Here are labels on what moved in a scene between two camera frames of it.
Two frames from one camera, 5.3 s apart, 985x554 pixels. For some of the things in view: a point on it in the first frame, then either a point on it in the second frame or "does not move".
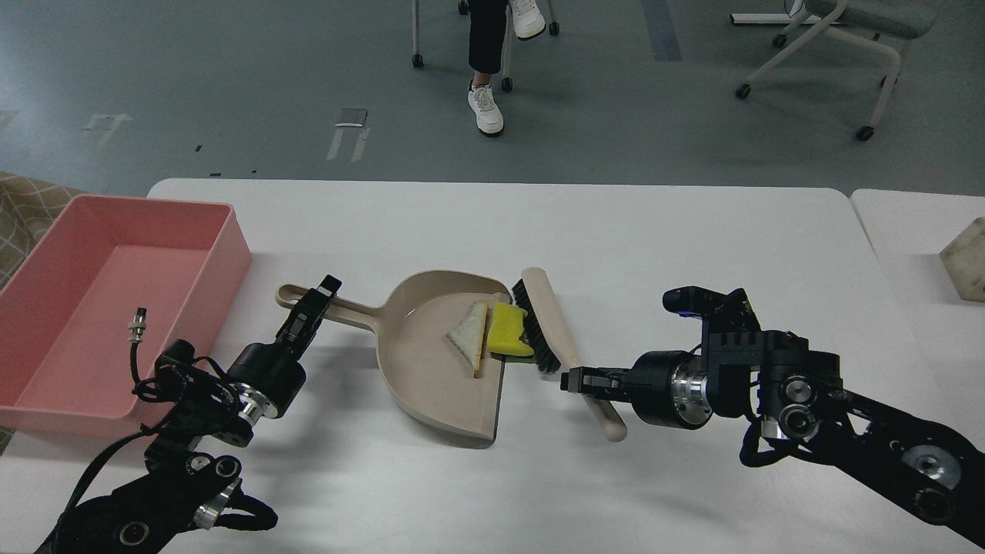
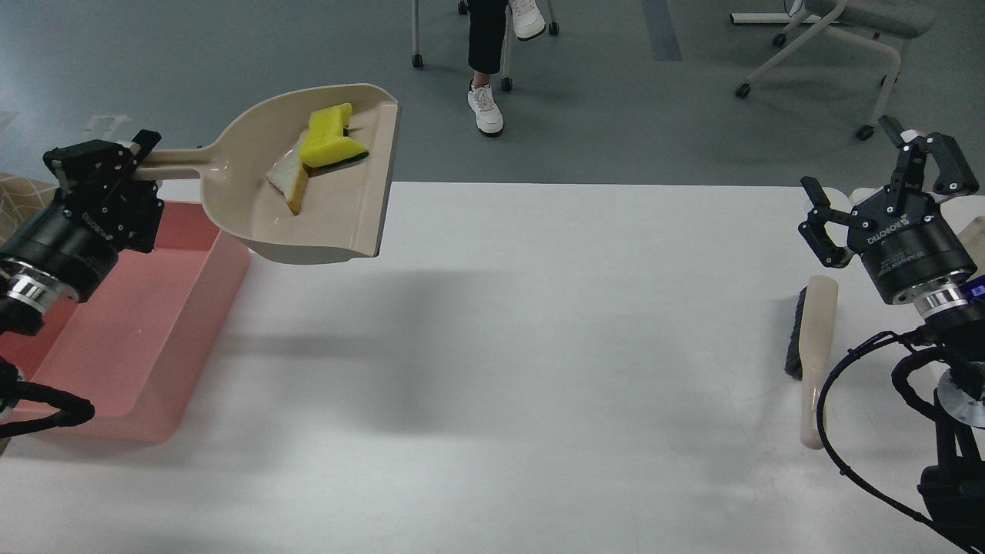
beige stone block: (964, 259) does not move
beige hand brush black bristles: (547, 337) to (809, 350)
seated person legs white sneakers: (487, 22) does not move
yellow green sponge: (506, 325) to (327, 144)
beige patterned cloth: (28, 208) does not move
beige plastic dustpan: (426, 372) to (345, 205)
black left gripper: (266, 378) to (77, 236)
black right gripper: (669, 388) to (905, 251)
